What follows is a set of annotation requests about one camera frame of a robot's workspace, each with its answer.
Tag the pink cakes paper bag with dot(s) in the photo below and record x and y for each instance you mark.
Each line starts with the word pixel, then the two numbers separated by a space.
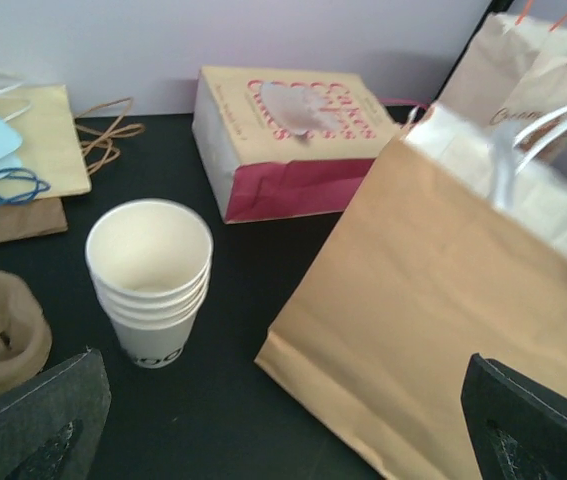
pixel 278 144

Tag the kraft bag with white handles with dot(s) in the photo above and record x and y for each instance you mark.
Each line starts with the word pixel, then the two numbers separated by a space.
pixel 455 243

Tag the brown flat paper bag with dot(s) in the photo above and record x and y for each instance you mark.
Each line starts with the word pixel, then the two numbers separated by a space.
pixel 46 216

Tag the yellow flat paper bag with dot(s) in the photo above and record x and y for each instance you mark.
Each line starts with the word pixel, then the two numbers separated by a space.
pixel 50 145

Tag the two-cup pulp carrier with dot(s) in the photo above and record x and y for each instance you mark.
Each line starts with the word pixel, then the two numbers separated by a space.
pixel 0 335

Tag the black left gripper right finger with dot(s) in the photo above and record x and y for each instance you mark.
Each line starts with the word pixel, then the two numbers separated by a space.
pixel 517 427

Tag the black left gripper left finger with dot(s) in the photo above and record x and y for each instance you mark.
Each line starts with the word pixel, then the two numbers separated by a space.
pixel 50 426

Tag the left stack of paper cups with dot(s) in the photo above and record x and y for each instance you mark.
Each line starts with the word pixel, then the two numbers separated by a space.
pixel 150 265

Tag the cream bear paper bag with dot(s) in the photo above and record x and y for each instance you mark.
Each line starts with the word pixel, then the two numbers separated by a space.
pixel 514 69

